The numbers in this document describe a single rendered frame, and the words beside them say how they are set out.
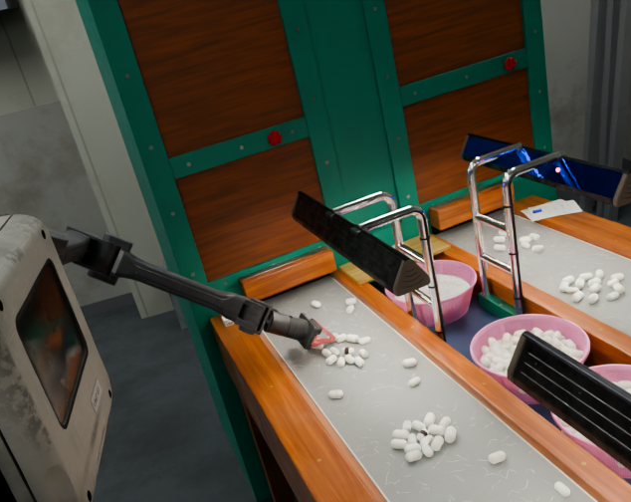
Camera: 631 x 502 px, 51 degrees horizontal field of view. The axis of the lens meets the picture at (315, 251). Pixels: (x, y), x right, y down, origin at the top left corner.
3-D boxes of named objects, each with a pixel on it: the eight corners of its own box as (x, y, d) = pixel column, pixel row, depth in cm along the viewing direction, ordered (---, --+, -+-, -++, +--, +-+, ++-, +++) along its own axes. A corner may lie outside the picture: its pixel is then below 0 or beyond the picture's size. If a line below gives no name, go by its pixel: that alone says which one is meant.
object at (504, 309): (523, 333, 175) (506, 173, 157) (479, 305, 192) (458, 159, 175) (580, 307, 180) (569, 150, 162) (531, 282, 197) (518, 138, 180)
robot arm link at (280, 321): (265, 333, 166) (272, 312, 166) (255, 326, 172) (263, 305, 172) (288, 340, 169) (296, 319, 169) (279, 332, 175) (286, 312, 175)
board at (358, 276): (358, 285, 201) (358, 281, 200) (339, 269, 214) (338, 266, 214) (451, 248, 210) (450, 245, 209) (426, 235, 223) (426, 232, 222)
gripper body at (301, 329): (307, 313, 178) (283, 307, 175) (320, 329, 169) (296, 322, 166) (298, 335, 179) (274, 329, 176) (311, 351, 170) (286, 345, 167)
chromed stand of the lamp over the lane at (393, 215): (391, 392, 164) (356, 229, 147) (356, 357, 182) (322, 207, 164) (456, 363, 169) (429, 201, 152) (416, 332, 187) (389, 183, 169)
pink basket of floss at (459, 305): (468, 335, 179) (464, 305, 176) (377, 331, 192) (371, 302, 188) (489, 287, 200) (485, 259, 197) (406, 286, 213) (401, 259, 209)
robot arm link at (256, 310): (86, 276, 153) (104, 233, 153) (88, 272, 158) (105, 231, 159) (255, 340, 164) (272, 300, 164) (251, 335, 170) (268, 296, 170)
